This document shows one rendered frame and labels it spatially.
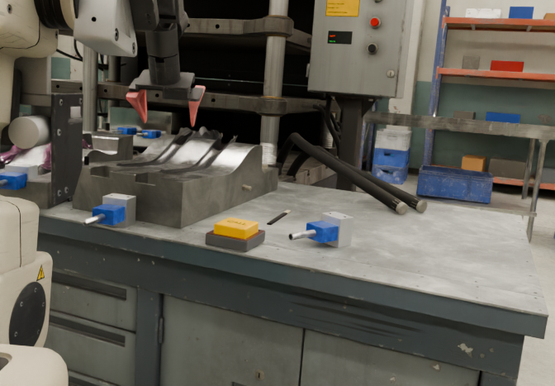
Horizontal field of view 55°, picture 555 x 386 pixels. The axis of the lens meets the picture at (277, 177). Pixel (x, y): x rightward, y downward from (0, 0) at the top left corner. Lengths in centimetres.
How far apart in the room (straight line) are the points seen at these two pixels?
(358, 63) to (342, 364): 106
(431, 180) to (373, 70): 303
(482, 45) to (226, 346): 688
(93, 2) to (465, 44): 710
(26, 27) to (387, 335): 69
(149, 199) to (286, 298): 33
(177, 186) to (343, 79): 90
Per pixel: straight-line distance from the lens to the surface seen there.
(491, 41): 765
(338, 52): 179
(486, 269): 98
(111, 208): 101
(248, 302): 98
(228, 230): 93
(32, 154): 137
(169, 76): 103
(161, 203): 105
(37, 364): 57
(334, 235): 97
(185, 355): 111
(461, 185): 473
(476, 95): 761
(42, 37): 77
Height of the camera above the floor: 108
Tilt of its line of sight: 10 degrees down
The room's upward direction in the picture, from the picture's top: 4 degrees clockwise
